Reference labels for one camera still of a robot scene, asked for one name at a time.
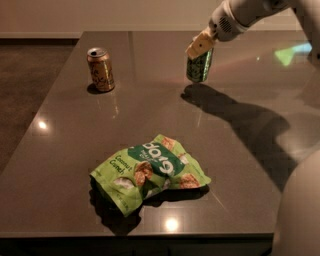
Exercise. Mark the orange soda can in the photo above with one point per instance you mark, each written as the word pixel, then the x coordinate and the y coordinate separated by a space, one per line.
pixel 100 66

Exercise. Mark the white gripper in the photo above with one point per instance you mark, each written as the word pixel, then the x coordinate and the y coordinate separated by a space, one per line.
pixel 224 26

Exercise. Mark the green soda can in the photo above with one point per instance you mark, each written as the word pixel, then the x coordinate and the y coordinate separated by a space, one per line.
pixel 198 68

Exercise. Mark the green snack bag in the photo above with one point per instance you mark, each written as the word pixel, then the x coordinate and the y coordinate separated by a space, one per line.
pixel 132 175

